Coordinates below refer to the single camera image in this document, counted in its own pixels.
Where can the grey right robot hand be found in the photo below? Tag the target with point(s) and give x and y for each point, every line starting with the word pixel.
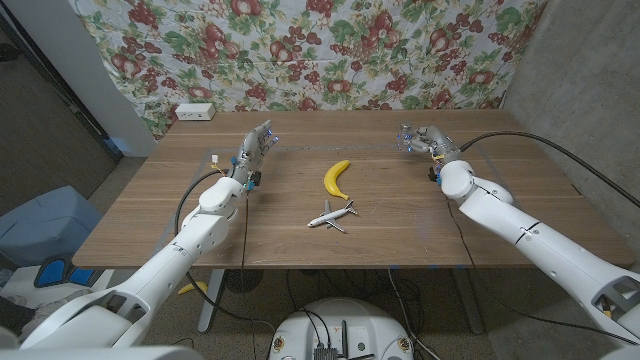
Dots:
pixel 437 140

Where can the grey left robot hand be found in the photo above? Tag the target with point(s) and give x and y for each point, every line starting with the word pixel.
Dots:
pixel 251 149

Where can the clear glass salt shaker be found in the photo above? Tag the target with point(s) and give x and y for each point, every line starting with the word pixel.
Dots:
pixel 404 137

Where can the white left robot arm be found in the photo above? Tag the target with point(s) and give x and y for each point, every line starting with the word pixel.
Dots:
pixel 165 265

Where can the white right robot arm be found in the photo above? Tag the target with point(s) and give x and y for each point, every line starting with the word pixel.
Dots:
pixel 550 250

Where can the yellow toy banana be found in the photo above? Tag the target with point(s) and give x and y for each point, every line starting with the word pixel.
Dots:
pixel 331 180

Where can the white toy airplane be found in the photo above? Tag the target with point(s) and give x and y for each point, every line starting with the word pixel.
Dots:
pixel 330 217

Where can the white power strip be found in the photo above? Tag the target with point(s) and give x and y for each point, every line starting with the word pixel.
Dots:
pixel 195 111

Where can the floral fruit print backdrop cloth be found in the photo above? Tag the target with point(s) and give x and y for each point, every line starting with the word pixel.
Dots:
pixel 300 50

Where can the round black fan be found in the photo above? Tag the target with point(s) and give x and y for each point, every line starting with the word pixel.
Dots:
pixel 243 280

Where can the yellow object under table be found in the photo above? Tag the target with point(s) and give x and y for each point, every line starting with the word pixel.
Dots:
pixel 197 286

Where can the white table leg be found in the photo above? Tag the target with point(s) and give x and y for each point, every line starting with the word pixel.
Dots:
pixel 212 300

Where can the grey table leg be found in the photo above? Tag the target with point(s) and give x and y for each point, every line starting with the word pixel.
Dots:
pixel 467 300

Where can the white robot torso base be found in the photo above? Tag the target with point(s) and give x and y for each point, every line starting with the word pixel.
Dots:
pixel 370 325

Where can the blue-grey plastic bin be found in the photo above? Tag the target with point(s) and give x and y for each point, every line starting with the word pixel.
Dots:
pixel 50 225

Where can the blue and black pedal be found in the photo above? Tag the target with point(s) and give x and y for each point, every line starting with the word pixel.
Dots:
pixel 52 272

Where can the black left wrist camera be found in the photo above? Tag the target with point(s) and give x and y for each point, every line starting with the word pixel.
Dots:
pixel 255 179

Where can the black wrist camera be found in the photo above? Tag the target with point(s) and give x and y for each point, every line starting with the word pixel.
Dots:
pixel 433 174
pixel 255 179

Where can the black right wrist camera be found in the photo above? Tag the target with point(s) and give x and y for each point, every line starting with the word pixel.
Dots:
pixel 433 174

